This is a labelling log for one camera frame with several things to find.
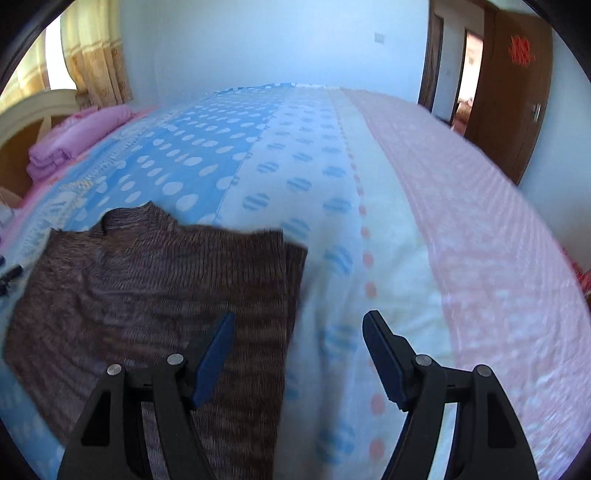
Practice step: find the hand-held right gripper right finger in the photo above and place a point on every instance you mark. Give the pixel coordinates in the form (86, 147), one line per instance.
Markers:
(383, 357)

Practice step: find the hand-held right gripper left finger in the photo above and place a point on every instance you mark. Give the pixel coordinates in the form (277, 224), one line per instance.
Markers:
(214, 355)

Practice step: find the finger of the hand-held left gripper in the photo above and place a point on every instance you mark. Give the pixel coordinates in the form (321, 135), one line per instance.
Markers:
(10, 276)

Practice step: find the brown knitted sweater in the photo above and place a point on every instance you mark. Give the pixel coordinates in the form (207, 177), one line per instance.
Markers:
(138, 286)

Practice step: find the polka dot printed bed sheet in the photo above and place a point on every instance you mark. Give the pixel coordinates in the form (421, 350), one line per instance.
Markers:
(415, 230)

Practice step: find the folded pink blanket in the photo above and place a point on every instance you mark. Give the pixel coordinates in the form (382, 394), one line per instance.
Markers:
(78, 134)

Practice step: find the cream and wooden headboard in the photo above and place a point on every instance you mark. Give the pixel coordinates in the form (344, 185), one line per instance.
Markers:
(27, 108)

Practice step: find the window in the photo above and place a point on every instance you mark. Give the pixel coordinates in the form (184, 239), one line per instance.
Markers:
(60, 69)

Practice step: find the red patterned cloth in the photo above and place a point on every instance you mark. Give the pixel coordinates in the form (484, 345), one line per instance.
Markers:
(582, 277)

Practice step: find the brown wooden door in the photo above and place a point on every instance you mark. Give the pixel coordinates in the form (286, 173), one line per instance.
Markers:
(508, 106)

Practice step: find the red paper door decoration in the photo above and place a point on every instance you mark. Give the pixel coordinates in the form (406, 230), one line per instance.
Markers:
(520, 48)

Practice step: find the brown wooden door frame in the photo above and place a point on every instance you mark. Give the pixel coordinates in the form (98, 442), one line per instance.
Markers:
(427, 60)

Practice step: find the white wall switch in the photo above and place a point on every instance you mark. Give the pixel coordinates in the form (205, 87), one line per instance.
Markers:
(379, 37)

